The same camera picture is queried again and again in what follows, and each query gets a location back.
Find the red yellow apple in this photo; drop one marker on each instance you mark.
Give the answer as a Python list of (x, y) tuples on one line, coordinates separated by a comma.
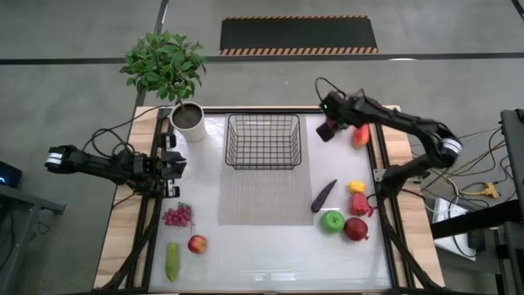
[(197, 244)]

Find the black hazard-striped floor mat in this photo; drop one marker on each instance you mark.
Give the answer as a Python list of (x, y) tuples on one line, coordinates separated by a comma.
[(299, 34)]

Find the purple grape bunch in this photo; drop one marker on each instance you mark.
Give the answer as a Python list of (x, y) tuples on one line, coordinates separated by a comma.
[(177, 216)]

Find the dark purple eggplant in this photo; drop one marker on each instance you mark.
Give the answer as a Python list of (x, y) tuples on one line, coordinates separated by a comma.
[(321, 198)]

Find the white cylindrical plant pot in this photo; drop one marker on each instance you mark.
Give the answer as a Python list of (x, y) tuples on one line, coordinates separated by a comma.
[(195, 132)]

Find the grey metal side stand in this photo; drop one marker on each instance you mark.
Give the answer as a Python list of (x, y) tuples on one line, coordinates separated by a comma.
[(24, 201)]

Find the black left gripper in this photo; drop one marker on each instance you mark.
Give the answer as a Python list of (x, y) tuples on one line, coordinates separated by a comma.
[(157, 167)]

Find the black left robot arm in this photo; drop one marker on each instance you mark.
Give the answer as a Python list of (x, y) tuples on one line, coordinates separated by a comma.
[(94, 164)]

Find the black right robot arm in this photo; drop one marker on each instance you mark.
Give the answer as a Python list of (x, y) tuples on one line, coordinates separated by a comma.
[(409, 123)]

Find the red bell pepper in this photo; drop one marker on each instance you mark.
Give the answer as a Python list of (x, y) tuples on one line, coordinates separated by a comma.
[(360, 204)]

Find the green leafy potted plant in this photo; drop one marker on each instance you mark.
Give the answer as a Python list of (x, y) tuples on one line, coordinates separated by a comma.
[(163, 65)]

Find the red pomegranate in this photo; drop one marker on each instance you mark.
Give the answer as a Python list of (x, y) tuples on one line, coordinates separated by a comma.
[(355, 228)]

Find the yellow power splitter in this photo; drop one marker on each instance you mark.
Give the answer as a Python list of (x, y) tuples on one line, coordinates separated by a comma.
[(489, 190)]

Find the black equipment stand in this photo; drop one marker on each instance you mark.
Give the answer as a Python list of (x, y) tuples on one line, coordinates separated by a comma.
[(513, 155)]

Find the green cucumber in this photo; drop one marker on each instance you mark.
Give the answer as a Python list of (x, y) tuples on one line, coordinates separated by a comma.
[(172, 262)]

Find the black computer tower blue lights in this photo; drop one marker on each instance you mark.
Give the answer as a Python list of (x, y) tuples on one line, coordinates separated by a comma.
[(9, 175)]

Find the white box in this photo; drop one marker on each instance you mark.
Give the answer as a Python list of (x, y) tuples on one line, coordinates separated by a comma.
[(444, 213)]

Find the yellow bell pepper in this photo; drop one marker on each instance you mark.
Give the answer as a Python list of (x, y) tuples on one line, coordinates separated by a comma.
[(356, 187)]

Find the green apple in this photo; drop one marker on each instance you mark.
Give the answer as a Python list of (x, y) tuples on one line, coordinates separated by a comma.
[(332, 222)]

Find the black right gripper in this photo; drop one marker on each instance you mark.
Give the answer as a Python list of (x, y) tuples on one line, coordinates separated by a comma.
[(340, 107)]

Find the orange-red bell pepper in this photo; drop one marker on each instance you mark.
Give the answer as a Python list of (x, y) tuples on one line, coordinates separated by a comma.
[(361, 137)]

